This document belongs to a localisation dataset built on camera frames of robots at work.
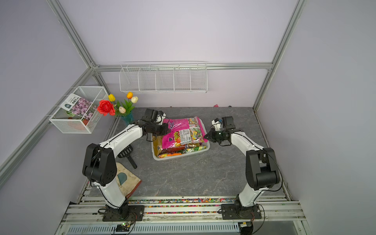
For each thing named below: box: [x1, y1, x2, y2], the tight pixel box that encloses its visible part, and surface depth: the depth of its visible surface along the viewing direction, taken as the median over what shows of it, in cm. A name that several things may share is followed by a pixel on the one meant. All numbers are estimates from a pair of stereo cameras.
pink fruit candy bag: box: [161, 116, 209, 149], surface depth 91 cm
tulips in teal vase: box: [108, 91, 139, 126], surface depth 90 cm
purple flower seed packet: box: [59, 93, 97, 120], surface depth 75 cm
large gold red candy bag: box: [152, 135, 187, 157], surface depth 88 cm
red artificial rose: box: [96, 99, 117, 117], surface depth 72 cm
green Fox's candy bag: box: [177, 145, 207, 154], surface depth 86 cm
